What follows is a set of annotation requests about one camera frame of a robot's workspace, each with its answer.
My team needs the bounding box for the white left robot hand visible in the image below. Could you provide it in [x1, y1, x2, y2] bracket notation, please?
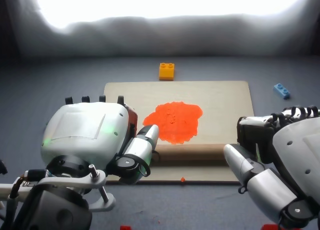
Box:
[40, 95, 161, 185]

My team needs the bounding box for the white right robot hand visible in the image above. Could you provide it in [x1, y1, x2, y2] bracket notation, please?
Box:
[223, 104, 320, 230]

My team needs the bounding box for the wooden rolling pin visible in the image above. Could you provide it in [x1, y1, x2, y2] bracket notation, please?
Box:
[151, 144, 229, 163]

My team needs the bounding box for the grey table cloth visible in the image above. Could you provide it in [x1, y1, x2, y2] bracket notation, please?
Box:
[0, 55, 320, 230]

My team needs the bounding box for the flat blue toy brick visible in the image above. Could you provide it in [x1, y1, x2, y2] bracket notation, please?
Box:
[272, 83, 292, 100]

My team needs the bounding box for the flattened orange clay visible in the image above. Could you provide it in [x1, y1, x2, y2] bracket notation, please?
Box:
[142, 101, 204, 145]

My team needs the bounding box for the light wooden board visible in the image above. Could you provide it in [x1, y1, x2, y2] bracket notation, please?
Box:
[103, 80, 256, 185]

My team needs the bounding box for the yellow toy brick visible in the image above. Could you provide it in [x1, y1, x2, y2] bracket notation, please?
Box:
[158, 62, 176, 81]

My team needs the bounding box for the white backdrop cloth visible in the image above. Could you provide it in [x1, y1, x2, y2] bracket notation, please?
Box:
[0, 0, 320, 58]

